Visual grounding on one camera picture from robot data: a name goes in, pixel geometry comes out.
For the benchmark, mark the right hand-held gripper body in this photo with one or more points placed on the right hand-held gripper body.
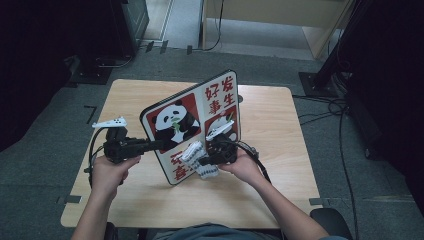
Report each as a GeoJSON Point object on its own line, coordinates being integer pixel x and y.
{"type": "Point", "coordinates": [223, 151]}

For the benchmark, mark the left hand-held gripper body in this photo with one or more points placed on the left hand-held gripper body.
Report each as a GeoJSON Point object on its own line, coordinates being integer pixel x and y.
{"type": "Point", "coordinates": [120, 146]}

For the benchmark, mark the panda print board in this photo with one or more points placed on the panda print board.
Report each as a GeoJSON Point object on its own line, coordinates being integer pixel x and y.
{"type": "Point", "coordinates": [200, 110]}

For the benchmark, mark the person's right hand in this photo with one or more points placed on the person's right hand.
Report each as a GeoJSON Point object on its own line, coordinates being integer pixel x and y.
{"type": "Point", "coordinates": [245, 166]}

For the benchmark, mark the person's left hand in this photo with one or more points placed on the person's left hand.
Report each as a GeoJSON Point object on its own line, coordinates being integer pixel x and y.
{"type": "Point", "coordinates": [106, 176]}

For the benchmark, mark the person's grey-blue clothing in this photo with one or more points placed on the person's grey-blue clothing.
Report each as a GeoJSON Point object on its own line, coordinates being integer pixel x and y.
{"type": "Point", "coordinates": [216, 233]}

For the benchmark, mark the black stand base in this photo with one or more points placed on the black stand base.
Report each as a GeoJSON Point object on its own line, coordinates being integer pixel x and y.
{"type": "Point", "coordinates": [90, 75]}

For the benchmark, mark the grey floor tape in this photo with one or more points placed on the grey floor tape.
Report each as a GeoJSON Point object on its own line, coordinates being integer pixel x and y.
{"type": "Point", "coordinates": [318, 201]}

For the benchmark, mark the black metal stand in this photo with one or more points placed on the black metal stand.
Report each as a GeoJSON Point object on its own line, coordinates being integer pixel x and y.
{"type": "Point", "coordinates": [313, 85]}

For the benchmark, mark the black curtain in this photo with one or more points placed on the black curtain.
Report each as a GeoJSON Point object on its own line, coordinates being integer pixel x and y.
{"type": "Point", "coordinates": [396, 100]}
{"type": "Point", "coordinates": [40, 66]}

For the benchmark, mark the dark monitor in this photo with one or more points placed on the dark monitor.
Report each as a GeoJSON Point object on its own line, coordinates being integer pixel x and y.
{"type": "Point", "coordinates": [133, 13]}

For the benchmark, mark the light wooden cabinet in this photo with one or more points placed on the light wooden cabinet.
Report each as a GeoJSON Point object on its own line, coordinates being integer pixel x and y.
{"type": "Point", "coordinates": [260, 11]}

